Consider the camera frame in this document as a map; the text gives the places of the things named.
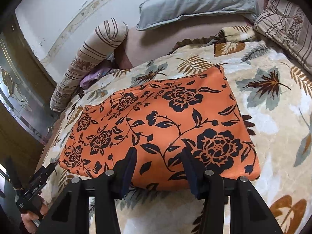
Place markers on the purple cloth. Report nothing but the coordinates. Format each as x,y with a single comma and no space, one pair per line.
91,76

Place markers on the pink bed sheet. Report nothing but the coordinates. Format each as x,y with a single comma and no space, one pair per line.
148,41

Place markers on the grey pillow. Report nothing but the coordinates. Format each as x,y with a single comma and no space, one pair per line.
195,4

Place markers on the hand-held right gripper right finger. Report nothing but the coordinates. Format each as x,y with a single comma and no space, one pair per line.
192,175

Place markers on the wooden door with glass panel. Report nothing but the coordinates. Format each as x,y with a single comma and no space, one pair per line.
22,97

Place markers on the leaf print blanket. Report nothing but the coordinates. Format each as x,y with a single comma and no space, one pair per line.
268,126

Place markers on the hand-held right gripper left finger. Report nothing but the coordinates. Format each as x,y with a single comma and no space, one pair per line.
128,168

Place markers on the orange floral blouse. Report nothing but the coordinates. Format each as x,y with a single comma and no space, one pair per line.
158,117

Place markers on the person's left hand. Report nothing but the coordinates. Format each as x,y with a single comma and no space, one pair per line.
30,220

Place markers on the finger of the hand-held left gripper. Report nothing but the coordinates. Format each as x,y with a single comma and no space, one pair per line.
46,169
13,173

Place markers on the striped floral pillow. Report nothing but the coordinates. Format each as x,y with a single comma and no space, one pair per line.
285,24

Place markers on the striped bolster pillow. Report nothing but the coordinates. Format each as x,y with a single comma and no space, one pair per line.
95,51

